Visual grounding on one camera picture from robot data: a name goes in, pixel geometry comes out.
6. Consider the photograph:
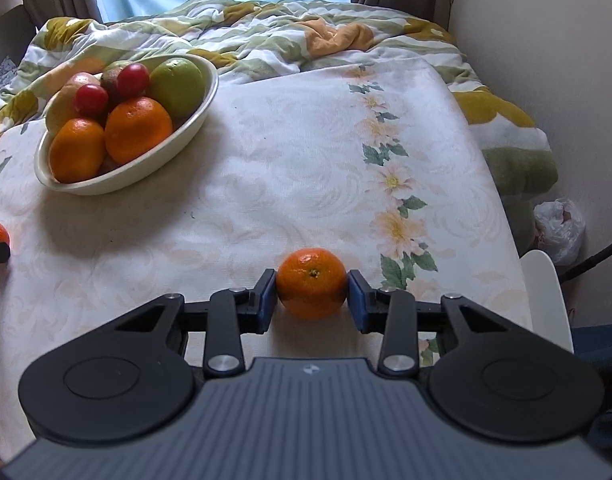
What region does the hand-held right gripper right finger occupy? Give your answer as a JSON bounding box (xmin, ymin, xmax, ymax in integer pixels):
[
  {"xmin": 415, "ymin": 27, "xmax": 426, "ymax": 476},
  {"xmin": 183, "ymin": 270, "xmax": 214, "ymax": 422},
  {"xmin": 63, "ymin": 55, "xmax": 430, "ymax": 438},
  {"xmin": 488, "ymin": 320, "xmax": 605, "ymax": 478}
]
[{"xmin": 347, "ymin": 269, "xmax": 512, "ymax": 376}]

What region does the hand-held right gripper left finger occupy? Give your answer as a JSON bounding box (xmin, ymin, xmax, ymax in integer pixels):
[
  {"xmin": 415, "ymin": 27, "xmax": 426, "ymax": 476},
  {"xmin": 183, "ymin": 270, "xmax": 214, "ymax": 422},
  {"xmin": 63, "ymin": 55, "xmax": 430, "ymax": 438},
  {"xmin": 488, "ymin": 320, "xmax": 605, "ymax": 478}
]
[{"xmin": 114, "ymin": 268, "xmax": 277, "ymax": 378}]

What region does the medium orange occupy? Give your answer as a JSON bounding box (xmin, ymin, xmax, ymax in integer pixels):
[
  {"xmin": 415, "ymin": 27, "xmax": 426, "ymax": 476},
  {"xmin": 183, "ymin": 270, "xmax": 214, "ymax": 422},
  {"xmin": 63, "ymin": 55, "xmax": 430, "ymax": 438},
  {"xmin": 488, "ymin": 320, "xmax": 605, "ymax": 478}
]
[{"xmin": 49, "ymin": 117, "xmax": 106, "ymax": 184}]

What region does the yellow apple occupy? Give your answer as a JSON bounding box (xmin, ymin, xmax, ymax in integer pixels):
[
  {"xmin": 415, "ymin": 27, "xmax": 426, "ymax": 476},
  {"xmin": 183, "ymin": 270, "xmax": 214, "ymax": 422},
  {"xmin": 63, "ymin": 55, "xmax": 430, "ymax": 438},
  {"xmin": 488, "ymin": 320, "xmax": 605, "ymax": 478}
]
[{"xmin": 46, "ymin": 72, "xmax": 102, "ymax": 133}]

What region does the red cherry tomato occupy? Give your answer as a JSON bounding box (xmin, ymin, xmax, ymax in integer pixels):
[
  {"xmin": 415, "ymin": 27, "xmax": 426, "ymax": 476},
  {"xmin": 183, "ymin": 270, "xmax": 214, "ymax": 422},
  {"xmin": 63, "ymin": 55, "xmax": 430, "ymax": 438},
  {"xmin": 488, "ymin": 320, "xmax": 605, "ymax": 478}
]
[
  {"xmin": 74, "ymin": 84, "xmax": 109, "ymax": 117},
  {"xmin": 116, "ymin": 62, "xmax": 151, "ymax": 100}
]

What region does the large orange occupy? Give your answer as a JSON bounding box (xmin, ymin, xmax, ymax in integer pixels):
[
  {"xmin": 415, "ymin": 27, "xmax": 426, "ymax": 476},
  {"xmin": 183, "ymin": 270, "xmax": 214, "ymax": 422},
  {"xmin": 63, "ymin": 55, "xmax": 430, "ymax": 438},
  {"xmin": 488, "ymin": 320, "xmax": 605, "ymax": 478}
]
[{"xmin": 104, "ymin": 96, "xmax": 174, "ymax": 165}]

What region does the cream oval bowl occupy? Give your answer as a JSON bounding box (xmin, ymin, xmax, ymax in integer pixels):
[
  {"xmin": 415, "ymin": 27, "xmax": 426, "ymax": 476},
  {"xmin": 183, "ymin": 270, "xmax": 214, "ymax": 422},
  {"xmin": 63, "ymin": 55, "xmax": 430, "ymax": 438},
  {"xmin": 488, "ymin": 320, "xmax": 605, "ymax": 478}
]
[{"xmin": 34, "ymin": 53, "xmax": 220, "ymax": 196}]

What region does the brown kiwi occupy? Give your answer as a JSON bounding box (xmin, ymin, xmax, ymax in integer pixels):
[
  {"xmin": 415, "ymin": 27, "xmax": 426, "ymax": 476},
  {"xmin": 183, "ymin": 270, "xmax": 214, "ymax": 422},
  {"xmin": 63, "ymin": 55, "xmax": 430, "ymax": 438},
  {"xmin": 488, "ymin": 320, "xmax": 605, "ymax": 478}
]
[{"xmin": 100, "ymin": 67, "xmax": 124, "ymax": 107}]

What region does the white chair back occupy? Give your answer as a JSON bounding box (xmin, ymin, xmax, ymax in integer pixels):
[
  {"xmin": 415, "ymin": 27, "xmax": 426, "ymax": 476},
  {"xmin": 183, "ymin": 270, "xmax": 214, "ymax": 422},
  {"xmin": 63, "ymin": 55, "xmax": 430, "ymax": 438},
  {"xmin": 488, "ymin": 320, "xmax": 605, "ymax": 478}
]
[{"xmin": 520, "ymin": 250, "xmax": 576, "ymax": 356}]

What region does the white plastic bag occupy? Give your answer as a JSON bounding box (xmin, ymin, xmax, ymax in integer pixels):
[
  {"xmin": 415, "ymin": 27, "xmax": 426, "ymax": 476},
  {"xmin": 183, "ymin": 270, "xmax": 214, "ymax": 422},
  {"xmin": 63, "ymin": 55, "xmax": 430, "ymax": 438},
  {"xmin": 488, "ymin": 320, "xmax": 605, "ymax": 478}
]
[{"xmin": 533, "ymin": 198, "xmax": 587, "ymax": 266}]

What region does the grey bed headboard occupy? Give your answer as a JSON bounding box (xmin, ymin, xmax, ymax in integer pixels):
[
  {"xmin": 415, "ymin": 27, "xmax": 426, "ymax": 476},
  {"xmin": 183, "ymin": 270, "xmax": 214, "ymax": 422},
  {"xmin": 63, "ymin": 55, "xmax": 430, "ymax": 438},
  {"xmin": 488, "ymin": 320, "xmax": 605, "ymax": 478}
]
[{"xmin": 0, "ymin": 5, "xmax": 39, "ymax": 81}]

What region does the dark blue cloth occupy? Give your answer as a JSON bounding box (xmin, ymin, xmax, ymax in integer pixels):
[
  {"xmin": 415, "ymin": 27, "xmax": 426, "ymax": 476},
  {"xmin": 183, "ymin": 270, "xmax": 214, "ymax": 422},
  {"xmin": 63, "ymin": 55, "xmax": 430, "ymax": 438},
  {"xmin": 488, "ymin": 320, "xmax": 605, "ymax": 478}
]
[{"xmin": 571, "ymin": 325, "xmax": 612, "ymax": 461}]

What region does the green yellow floral duvet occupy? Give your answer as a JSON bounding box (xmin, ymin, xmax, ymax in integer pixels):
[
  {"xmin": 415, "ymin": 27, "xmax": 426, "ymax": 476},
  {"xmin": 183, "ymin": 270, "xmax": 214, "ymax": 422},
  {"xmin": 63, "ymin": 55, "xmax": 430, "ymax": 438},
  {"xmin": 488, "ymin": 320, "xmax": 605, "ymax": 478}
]
[{"xmin": 0, "ymin": 0, "xmax": 559, "ymax": 256}]

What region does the black cable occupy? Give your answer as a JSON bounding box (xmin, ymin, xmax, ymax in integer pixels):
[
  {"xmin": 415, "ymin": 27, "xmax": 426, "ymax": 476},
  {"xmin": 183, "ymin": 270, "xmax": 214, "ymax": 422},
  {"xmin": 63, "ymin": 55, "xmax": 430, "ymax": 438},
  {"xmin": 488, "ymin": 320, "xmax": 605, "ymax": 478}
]
[{"xmin": 561, "ymin": 237, "xmax": 612, "ymax": 281}]

